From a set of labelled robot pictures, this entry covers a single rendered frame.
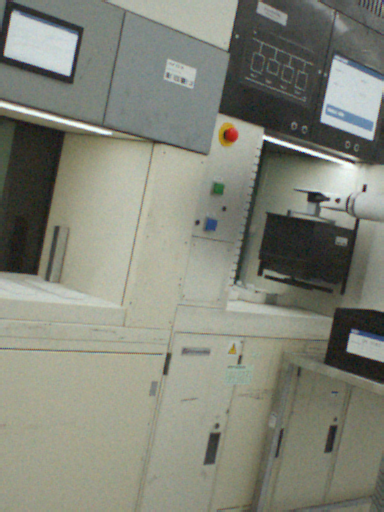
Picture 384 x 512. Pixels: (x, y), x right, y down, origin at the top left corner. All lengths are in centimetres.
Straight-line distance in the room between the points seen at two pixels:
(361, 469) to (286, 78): 148
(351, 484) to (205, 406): 89
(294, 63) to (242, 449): 117
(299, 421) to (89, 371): 91
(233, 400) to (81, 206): 73
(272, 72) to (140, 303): 76
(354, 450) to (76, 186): 141
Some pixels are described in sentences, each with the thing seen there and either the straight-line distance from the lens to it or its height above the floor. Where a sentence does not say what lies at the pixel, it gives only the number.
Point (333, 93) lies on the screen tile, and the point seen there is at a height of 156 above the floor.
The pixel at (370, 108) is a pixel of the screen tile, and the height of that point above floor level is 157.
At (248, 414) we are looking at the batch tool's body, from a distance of 254.
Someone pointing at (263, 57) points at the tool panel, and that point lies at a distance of 233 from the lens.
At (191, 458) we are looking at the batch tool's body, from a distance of 242.
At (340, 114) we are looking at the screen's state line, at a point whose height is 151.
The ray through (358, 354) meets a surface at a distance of 243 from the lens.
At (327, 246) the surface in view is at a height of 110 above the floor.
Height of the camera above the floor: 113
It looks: 3 degrees down
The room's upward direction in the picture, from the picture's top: 11 degrees clockwise
